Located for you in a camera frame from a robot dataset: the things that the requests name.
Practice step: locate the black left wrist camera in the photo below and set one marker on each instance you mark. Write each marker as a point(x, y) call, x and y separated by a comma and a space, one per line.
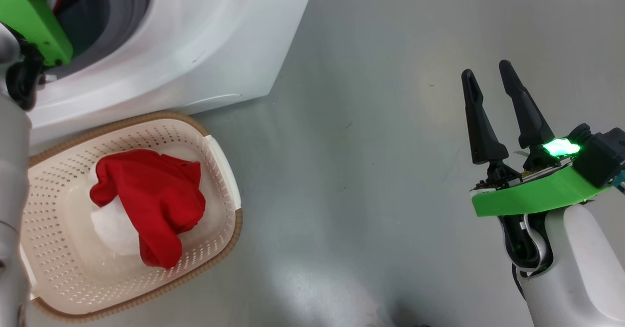
point(22, 83)

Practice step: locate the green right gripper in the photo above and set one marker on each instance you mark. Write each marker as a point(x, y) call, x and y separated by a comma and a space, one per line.
point(537, 195)

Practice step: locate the white front-load washing machine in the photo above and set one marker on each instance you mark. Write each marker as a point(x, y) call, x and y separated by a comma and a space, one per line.
point(219, 49)

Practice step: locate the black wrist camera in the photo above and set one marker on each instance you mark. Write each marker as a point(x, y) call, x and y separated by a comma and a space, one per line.
point(600, 156)
point(22, 83)

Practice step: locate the plain red and white garment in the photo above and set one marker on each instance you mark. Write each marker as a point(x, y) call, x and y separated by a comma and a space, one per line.
point(156, 195)

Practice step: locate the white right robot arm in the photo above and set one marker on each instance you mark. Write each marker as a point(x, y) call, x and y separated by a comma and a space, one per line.
point(581, 268)

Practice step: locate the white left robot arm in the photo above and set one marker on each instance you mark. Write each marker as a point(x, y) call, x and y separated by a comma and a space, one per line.
point(12, 195)

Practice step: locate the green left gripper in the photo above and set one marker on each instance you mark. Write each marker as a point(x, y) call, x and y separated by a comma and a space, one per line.
point(34, 24)

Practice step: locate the cream perforated laundry basket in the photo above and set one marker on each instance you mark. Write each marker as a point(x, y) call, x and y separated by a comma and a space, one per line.
point(215, 180)

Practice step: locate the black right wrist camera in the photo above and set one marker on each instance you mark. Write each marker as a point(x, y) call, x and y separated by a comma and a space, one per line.
point(600, 156)

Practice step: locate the grey rubber door gasket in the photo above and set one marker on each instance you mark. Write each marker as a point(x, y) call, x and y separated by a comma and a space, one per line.
point(127, 5)

